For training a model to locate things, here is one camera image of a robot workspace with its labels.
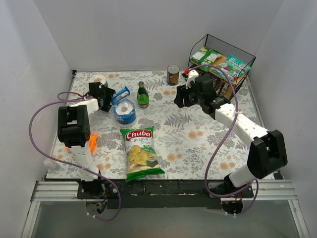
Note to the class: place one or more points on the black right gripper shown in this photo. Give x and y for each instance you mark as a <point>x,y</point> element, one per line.
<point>180,96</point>

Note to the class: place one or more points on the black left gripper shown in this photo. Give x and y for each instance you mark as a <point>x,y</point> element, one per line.
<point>109,98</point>

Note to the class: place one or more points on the blue cookie packet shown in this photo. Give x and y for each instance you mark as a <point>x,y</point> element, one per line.
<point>120,95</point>

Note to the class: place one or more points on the purple M&M bag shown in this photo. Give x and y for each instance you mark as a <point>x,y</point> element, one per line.
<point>219,86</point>

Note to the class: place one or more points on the green glass bottle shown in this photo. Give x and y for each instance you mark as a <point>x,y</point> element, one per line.
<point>142,96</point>

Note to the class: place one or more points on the green candy bag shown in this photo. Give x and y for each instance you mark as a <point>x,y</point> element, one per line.
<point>205,56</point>

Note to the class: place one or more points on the teal Fox's candy bag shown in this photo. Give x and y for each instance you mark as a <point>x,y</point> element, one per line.
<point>233,68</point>

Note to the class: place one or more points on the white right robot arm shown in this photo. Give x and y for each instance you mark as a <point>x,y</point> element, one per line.
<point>267,152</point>

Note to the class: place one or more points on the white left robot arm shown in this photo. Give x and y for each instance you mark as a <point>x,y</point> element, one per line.
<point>73,129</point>

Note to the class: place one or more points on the dark tin can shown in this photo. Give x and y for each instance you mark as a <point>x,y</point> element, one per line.
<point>173,74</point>

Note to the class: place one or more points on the orange smiley snack box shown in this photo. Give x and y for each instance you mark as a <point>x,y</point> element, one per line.
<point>92,143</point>

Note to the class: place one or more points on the green Chuba chips bag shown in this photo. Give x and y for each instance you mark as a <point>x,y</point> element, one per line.
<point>142,159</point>

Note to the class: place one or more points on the small clear plastic cup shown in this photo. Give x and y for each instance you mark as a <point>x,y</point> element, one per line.
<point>52,165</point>

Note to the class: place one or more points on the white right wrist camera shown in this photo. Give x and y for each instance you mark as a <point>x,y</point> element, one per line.
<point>192,75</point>

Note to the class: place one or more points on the black wire wooden shelf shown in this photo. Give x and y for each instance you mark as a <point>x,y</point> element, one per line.
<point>225,49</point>

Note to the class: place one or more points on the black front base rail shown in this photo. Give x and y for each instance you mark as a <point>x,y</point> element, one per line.
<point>149,193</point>

